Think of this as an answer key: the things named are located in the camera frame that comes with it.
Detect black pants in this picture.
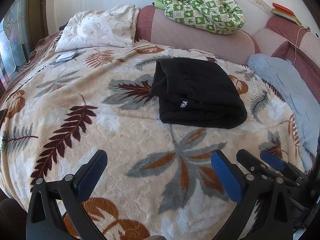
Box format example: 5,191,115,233
150,57,247,129

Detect green white patterned quilt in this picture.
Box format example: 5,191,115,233
154,0,245,35

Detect small white packet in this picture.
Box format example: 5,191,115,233
55,51,77,63

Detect floral fleece blanket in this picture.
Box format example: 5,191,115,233
1,33,303,239

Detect stained glass window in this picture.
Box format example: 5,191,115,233
0,0,31,89

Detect light blue quilted cloth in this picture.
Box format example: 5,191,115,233
247,54,319,171

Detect red and yellow books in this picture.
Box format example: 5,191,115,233
272,3,310,29

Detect pink quilted headboard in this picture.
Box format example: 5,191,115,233
136,5,319,99

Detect cream floral pillow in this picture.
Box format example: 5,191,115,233
55,4,140,53

